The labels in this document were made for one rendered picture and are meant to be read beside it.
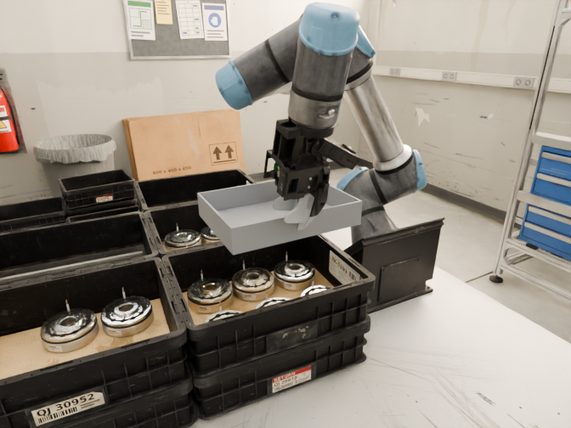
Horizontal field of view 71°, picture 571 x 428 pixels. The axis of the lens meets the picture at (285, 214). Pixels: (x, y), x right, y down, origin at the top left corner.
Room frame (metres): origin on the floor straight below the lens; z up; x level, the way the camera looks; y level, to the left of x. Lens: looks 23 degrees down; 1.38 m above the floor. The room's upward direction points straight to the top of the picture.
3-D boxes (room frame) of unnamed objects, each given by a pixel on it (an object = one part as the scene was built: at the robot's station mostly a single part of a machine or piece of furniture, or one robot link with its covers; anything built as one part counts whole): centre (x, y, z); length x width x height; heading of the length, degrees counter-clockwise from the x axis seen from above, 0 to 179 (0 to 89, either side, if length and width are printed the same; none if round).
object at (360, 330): (0.77, 0.05, 0.76); 0.40 x 0.30 x 0.12; 115
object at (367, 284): (0.77, 0.05, 0.92); 0.40 x 0.30 x 0.02; 115
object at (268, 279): (0.83, 0.08, 0.86); 0.10 x 0.10 x 0.01
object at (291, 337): (0.77, 0.05, 0.87); 0.40 x 0.30 x 0.11; 115
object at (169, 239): (1.06, 0.30, 0.86); 0.10 x 0.10 x 0.01
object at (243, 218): (0.75, 0.02, 1.08); 0.27 x 0.20 x 0.05; 118
